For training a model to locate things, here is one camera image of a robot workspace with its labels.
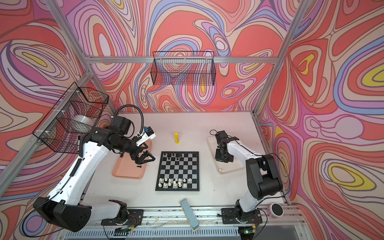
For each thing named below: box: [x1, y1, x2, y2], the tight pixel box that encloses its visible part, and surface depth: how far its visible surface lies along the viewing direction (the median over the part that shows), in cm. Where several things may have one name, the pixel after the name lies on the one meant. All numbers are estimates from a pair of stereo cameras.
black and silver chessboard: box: [155, 151, 200, 192], surface depth 88 cm
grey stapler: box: [179, 198, 200, 232], surface depth 71 cm
